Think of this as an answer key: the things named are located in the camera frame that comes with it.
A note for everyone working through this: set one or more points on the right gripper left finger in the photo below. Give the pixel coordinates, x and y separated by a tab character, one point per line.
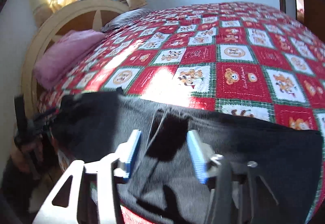
91	188

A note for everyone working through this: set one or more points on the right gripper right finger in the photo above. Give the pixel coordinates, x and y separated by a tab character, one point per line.
238	192

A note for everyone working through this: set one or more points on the black pants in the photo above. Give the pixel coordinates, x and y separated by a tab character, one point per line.
163	186

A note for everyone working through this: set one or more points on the left hand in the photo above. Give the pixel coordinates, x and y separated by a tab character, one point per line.
37	156

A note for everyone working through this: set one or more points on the pink folded blanket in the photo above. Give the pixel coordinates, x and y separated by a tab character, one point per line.
63	55

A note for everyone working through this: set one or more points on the red patchwork bedspread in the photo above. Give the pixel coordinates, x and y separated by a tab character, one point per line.
239	58

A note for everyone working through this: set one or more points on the cream wooden headboard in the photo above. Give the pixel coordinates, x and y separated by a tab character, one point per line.
80	15

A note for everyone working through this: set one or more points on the striped grey pillow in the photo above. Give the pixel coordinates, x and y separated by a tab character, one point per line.
126	18

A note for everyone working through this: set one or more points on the brown wooden door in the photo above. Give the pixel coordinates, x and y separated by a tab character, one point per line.
314	17

